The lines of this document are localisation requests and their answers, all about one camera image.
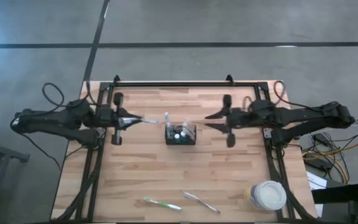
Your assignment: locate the white paper sheet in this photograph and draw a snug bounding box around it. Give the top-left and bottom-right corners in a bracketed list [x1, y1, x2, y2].
[306, 170, 328, 191]

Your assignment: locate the grey metal stand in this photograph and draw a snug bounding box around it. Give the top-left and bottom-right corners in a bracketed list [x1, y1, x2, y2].
[0, 136, 30, 224]

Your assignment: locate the wipes canister white lid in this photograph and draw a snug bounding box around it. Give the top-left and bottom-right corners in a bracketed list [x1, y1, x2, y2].
[244, 180, 288, 212]

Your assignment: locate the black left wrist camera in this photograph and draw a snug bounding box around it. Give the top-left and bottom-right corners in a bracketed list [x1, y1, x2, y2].
[96, 105, 114, 127]

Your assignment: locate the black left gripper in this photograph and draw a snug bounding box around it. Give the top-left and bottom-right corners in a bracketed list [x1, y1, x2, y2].
[111, 92, 144, 146]

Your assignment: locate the yellow floor cable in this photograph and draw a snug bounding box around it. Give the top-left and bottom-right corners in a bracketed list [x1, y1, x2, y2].
[301, 142, 358, 184]

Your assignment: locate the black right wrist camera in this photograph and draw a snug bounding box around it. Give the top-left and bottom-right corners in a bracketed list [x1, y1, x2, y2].
[233, 107, 251, 128]

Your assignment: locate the black power strip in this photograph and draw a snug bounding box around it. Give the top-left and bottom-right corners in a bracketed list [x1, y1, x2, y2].
[305, 154, 334, 171]

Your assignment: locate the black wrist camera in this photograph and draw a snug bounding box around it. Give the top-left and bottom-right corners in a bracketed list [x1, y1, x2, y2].
[233, 107, 251, 128]
[96, 105, 114, 127]

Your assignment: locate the black flat bar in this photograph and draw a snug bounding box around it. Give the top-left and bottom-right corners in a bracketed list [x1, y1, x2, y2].
[311, 183, 358, 205]

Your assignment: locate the black wire caddy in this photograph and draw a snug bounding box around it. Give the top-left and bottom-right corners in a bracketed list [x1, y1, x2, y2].
[165, 124, 198, 146]

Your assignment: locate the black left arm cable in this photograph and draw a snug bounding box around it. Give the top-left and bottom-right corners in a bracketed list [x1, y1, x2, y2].
[41, 80, 99, 108]

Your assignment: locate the black table frame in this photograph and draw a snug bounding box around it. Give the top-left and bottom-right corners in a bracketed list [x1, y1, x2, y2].
[50, 74, 318, 224]

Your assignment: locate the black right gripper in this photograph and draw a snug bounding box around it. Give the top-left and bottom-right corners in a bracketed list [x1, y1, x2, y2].
[204, 94, 237, 149]

